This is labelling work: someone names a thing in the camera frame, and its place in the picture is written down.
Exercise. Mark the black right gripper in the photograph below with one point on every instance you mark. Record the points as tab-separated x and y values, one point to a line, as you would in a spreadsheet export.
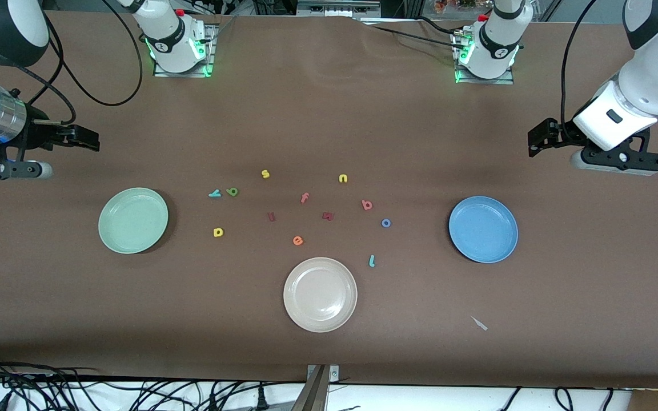
36	133

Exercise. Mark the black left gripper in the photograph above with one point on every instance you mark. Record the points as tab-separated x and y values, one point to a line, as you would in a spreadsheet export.
563	133

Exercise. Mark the green foam letter g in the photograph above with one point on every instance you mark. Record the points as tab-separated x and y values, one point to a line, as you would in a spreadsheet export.
235	193

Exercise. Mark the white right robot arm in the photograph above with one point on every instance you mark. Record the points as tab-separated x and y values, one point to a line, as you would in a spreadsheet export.
172	40

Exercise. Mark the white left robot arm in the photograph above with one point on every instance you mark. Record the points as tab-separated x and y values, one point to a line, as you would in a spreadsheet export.
654	80

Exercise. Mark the green plate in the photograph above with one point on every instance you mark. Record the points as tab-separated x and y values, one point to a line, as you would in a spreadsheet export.
133	220

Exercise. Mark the blue plate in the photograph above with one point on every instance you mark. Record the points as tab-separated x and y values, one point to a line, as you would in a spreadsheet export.
483	229

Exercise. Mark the orange artificial flowers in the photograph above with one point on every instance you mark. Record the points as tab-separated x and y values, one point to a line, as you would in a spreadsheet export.
454	4

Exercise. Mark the white paper scrap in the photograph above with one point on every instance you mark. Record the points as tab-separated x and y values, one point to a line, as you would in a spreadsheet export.
479	323

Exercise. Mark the beige plate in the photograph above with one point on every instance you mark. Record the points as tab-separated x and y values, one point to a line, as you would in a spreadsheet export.
320	294

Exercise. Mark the grey metal table leg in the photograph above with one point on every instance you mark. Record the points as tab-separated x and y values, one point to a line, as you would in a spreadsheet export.
312	397

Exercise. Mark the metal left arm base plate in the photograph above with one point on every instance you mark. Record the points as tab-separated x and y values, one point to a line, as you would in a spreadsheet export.
494	81

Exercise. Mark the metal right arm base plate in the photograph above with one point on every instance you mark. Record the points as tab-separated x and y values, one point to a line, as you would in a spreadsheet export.
210	51

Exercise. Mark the silver metal rail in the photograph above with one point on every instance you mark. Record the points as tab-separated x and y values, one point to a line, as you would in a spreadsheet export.
337	7

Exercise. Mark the silver metal bracket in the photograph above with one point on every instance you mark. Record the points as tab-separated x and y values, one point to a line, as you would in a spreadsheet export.
333	374

